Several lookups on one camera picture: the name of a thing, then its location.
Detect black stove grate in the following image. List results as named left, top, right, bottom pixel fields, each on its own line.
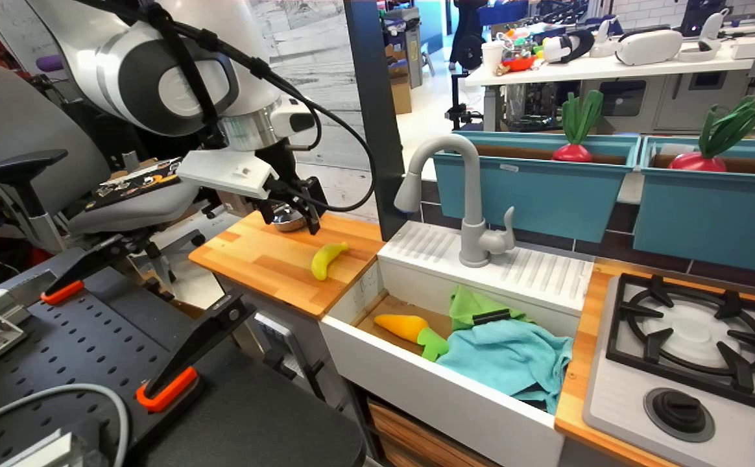
left=604, top=273, right=755, bottom=421

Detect teal cloth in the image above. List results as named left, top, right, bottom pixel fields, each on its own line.
left=435, top=318, right=574, bottom=415

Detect grey kitchen faucet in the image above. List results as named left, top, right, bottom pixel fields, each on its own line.
left=391, top=131, right=518, bottom=269

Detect grey office chair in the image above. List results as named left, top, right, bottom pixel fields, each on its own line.
left=0, top=65, right=209, bottom=255

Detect white bracket block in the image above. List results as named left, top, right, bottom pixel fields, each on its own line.
left=0, top=428, right=76, bottom=467

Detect colourful toy pile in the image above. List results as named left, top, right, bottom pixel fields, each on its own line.
left=493, top=27, right=543, bottom=74

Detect black clamp orange handle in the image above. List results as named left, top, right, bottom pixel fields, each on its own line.
left=134, top=293, right=256, bottom=415
left=36, top=234, right=138, bottom=309

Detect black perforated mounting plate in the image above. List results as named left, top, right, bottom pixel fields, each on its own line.
left=0, top=257, right=370, bottom=467

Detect grey toy stove top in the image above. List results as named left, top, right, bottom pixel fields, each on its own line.
left=580, top=269, right=755, bottom=467

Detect black stove knob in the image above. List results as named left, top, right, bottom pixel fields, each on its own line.
left=643, top=383, right=717, bottom=445

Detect grey cable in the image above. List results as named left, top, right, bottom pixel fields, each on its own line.
left=0, top=380, right=133, bottom=467

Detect orange toy carrot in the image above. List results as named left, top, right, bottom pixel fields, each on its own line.
left=370, top=312, right=451, bottom=362

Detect white background table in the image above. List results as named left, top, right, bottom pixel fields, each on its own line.
left=462, top=48, right=755, bottom=131

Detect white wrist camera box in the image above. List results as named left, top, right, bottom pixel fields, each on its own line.
left=177, top=149, right=281, bottom=203

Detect green cloth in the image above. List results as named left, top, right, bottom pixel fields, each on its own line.
left=447, top=284, right=529, bottom=332

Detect wooden counter around stove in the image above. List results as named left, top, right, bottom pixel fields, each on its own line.
left=552, top=257, right=755, bottom=467

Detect white toy sink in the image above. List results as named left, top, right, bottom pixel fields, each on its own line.
left=318, top=218, right=597, bottom=467

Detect teal planter box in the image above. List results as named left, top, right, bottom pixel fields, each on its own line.
left=431, top=127, right=643, bottom=247
left=630, top=134, right=755, bottom=279

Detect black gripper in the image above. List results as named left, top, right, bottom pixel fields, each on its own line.
left=254, top=138, right=329, bottom=238

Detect small silver pot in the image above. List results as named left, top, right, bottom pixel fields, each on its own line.
left=268, top=205, right=312, bottom=234

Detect black vertical post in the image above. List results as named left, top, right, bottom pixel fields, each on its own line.
left=342, top=0, right=410, bottom=243

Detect white rounded device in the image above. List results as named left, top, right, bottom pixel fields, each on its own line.
left=612, top=27, right=684, bottom=69

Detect yellow toy banana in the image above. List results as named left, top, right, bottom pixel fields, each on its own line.
left=308, top=238, right=352, bottom=283

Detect tools on chair seat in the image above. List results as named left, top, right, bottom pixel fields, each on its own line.
left=89, top=165, right=182, bottom=212

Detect wooden counter board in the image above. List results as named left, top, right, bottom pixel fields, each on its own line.
left=187, top=205, right=386, bottom=321

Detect red toy radish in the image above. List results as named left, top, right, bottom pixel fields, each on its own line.
left=666, top=95, right=755, bottom=173
left=549, top=88, right=604, bottom=165

